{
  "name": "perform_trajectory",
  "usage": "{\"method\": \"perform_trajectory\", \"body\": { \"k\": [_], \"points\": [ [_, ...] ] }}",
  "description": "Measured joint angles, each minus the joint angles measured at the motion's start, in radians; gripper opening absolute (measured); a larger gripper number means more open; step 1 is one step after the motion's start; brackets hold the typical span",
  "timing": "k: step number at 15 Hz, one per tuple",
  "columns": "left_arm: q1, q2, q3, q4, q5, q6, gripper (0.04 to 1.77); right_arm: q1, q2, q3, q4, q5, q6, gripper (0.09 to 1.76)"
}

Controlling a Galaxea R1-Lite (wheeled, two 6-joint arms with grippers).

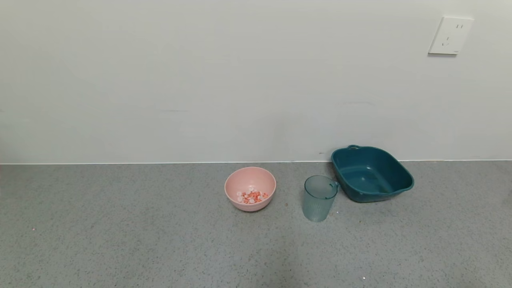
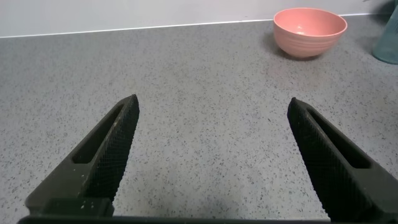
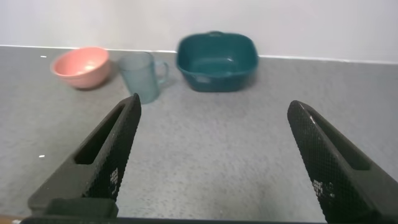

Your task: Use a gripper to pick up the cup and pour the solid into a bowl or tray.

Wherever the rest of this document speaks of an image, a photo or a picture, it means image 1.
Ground pink and white solid pieces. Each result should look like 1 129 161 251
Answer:
237 186 269 204

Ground translucent teal ribbed cup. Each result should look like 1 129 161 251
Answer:
302 175 340 223

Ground pink plastic bowl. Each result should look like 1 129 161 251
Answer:
224 166 277 212

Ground dark teal plastic basin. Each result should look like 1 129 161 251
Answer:
331 144 415 203

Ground white wall socket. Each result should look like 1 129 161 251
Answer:
428 16 474 56

